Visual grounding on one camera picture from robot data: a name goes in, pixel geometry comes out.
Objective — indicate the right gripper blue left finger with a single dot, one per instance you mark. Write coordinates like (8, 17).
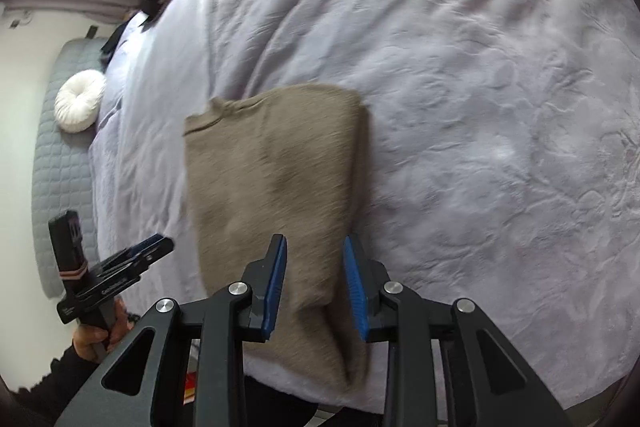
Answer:
(265, 278)

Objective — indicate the person's left hand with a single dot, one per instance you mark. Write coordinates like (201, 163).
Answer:
(87, 339)

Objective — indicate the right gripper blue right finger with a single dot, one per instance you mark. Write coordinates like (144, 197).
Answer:
(365, 279)

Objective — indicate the grey quilted floor mat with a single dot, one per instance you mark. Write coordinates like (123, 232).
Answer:
(61, 177)

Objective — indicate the round white pleated cushion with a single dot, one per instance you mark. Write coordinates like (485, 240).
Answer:
(77, 103)

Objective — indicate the white quilted bedspread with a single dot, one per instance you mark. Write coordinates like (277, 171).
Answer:
(504, 153)

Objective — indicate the red and yellow box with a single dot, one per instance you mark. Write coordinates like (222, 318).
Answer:
(190, 387)

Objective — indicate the beige knit sweater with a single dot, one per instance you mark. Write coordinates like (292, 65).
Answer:
(290, 161)

